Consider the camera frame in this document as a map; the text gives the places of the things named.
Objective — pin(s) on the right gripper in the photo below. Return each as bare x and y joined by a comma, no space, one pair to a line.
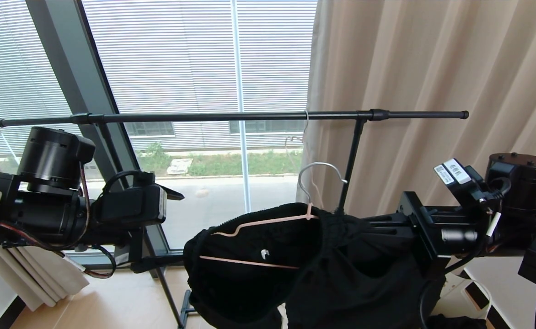
426,237

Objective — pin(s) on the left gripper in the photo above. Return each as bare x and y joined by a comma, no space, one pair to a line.
112,234

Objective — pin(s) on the black shorts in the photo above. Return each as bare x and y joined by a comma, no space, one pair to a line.
341,283

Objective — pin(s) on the pink clothes hanger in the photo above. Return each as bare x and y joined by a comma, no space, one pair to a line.
306,119
268,221

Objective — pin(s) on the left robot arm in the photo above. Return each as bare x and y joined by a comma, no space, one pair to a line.
53,155

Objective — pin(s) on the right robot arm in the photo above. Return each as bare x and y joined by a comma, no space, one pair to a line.
519,183

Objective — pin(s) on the white laundry basket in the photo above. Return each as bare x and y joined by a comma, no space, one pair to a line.
455,288

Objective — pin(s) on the black clothes rack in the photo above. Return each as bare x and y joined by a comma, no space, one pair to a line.
204,117

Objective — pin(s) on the beige curtain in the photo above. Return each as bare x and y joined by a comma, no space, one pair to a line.
432,68
30,278

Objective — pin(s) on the window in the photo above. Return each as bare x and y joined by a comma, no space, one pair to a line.
181,55

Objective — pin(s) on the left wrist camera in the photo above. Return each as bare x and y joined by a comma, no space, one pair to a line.
131,205

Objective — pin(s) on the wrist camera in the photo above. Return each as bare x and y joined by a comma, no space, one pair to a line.
464,178
131,205

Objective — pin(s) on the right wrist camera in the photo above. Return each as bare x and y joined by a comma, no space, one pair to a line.
464,178

